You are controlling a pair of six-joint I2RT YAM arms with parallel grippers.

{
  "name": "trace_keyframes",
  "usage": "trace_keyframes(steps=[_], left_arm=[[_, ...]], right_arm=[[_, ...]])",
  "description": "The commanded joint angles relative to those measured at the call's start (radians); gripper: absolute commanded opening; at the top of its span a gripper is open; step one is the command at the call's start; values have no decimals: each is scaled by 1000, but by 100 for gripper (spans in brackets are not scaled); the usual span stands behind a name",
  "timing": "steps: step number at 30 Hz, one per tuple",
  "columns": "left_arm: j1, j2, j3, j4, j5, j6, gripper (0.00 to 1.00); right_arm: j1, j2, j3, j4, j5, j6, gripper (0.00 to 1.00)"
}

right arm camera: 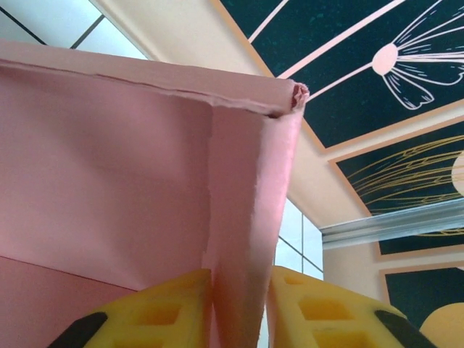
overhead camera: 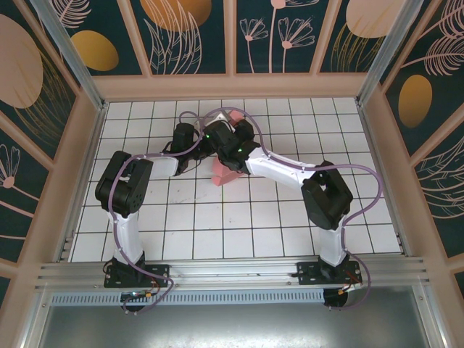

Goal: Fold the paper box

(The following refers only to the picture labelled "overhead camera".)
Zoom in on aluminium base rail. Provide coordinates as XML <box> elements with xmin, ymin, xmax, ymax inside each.
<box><xmin>34</xmin><ymin>256</ymin><xmax>432</xmax><ymax>291</ymax></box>

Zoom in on pink cloth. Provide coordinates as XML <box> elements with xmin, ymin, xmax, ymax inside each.
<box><xmin>211</xmin><ymin>110</ymin><xmax>247</xmax><ymax>188</ymax></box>

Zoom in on wall panel with single flower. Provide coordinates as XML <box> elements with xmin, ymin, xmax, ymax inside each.
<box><xmin>0</xmin><ymin>108</ymin><xmax>52</xmax><ymax>262</ymax></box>

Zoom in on wall panel with fern leaves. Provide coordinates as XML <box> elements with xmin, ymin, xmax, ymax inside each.
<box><xmin>412</xmin><ymin>119</ymin><xmax>464</xmax><ymax>260</ymax></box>

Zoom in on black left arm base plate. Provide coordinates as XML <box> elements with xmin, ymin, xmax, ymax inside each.
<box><xmin>104</xmin><ymin>263</ymin><xmax>170</xmax><ymax>289</ymax></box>

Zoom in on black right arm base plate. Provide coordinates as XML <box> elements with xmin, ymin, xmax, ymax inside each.
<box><xmin>296</xmin><ymin>260</ymin><xmax>363</xmax><ymax>287</ymax></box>

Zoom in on wall panel with pale circle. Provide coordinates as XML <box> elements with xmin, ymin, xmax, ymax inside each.
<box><xmin>317</xmin><ymin>0</ymin><xmax>394</xmax><ymax>75</ymax></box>

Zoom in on aluminium side rail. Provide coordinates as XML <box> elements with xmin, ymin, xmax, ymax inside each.
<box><xmin>56</xmin><ymin>103</ymin><xmax>108</xmax><ymax>262</ymax></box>
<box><xmin>357</xmin><ymin>101</ymin><xmax>405</xmax><ymax>255</ymax></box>

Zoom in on wall panel with large pink circle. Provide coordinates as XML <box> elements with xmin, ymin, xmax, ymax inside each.
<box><xmin>0</xmin><ymin>0</ymin><xmax>81</xmax><ymax>171</ymax></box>

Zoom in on wall panel with yellow oval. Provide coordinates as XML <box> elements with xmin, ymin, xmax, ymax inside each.
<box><xmin>46</xmin><ymin>0</ymin><xmax>150</xmax><ymax>78</ymax></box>

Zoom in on slotted grey cable duct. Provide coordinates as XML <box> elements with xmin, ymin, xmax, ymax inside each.
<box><xmin>50</xmin><ymin>289</ymin><xmax>326</xmax><ymax>306</ymax></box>

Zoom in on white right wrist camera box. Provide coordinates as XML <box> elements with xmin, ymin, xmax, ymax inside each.
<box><xmin>212</xmin><ymin>110</ymin><xmax>233</xmax><ymax>128</ymax></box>

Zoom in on aluminium frame post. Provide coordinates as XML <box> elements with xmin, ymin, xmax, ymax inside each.
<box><xmin>16</xmin><ymin>289</ymin><xmax>51</xmax><ymax>348</ymax></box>
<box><xmin>416</xmin><ymin>278</ymin><xmax>449</xmax><ymax>348</ymax></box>
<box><xmin>30</xmin><ymin>0</ymin><xmax>109</xmax><ymax>112</ymax></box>
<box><xmin>356</xmin><ymin>0</ymin><xmax>413</xmax><ymax>107</ymax></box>

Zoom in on grey metal sheet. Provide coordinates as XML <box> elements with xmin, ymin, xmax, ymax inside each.
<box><xmin>34</xmin><ymin>303</ymin><xmax>431</xmax><ymax>348</ymax></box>

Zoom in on wall panel with flower outlines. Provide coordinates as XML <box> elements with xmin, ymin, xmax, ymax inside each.
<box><xmin>233</xmin><ymin>0</ymin><xmax>336</xmax><ymax>76</ymax></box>

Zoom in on wall panel with leaf outlines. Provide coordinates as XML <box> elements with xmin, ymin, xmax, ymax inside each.
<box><xmin>129</xmin><ymin>0</ymin><xmax>233</xmax><ymax>77</ymax></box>

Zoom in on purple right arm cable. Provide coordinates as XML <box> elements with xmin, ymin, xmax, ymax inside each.
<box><xmin>202</xmin><ymin>107</ymin><xmax>385</xmax><ymax>312</ymax></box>

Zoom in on wall panel with feather and oval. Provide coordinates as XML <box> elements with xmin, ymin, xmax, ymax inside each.
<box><xmin>380</xmin><ymin>0</ymin><xmax>464</xmax><ymax>160</ymax></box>

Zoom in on orange connector wires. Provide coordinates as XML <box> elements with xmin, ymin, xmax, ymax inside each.
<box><xmin>340</xmin><ymin>270</ymin><xmax>363</xmax><ymax>297</ymax></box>
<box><xmin>143</xmin><ymin>281</ymin><xmax>160</xmax><ymax>302</ymax></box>

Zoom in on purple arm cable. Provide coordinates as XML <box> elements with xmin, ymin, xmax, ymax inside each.
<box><xmin>107</xmin><ymin>110</ymin><xmax>206</xmax><ymax>316</ymax></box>
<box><xmin>202</xmin><ymin>107</ymin><xmax>385</xmax><ymax>312</ymax></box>

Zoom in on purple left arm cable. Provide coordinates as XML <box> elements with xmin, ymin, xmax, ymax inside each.
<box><xmin>107</xmin><ymin>110</ymin><xmax>206</xmax><ymax>316</ymax></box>

